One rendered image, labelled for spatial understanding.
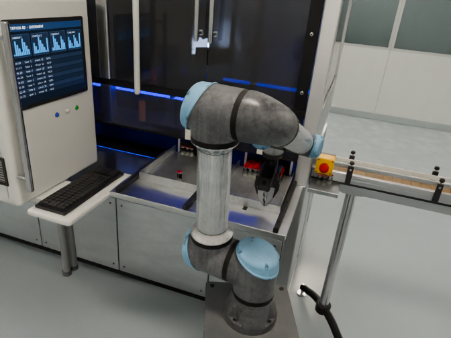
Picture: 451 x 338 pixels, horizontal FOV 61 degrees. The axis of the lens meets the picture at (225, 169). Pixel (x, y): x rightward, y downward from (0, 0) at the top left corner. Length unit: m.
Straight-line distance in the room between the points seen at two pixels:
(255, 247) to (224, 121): 0.37
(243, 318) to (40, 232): 1.78
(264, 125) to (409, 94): 5.54
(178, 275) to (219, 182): 1.32
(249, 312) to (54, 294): 1.57
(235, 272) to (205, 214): 0.17
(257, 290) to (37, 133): 1.05
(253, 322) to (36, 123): 1.09
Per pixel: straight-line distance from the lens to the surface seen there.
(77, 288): 2.47
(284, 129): 0.83
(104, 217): 2.23
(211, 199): 0.94
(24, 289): 2.54
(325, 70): 1.54
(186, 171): 1.71
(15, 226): 2.76
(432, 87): 6.30
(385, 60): 6.17
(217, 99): 0.82
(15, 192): 1.66
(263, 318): 1.10
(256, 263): 0.99
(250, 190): 1.59
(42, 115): 1.66
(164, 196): 1.51
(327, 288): 2.15
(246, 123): 0.79
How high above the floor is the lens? 1.63
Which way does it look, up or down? 25 degrees down
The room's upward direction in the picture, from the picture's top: 5 degrees clockwise
